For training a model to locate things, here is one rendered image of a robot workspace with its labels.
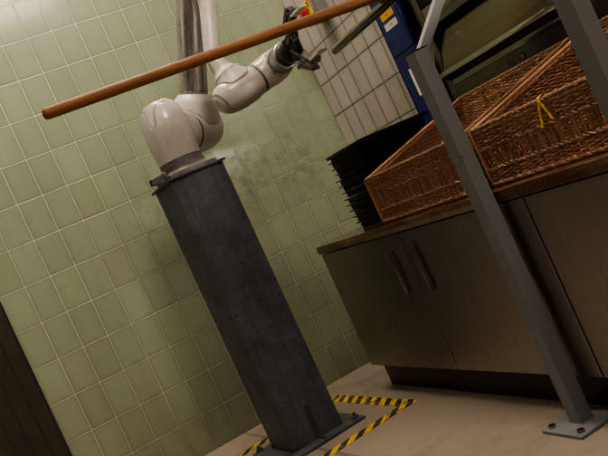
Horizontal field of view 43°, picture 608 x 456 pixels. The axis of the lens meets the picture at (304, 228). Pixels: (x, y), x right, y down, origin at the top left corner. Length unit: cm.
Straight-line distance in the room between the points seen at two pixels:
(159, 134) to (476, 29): 108
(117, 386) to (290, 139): 127
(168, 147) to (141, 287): 74
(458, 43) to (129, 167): 139
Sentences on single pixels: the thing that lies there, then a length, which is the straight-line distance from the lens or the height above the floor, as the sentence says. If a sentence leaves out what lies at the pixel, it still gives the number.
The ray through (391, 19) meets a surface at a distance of 287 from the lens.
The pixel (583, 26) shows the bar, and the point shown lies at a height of 81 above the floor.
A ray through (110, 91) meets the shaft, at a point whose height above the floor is 118.
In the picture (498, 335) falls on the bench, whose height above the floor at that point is 21.
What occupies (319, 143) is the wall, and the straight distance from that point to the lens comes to 346.
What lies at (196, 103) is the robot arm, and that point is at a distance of 279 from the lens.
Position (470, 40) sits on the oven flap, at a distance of 261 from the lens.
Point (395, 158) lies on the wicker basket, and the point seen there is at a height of 75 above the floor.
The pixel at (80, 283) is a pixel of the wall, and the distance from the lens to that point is 312.
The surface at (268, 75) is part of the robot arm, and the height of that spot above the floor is 116.
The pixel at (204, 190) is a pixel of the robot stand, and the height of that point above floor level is 92.
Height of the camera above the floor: 72
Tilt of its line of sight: 1 degrees down
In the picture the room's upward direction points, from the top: 25 degrees counter-clockwise
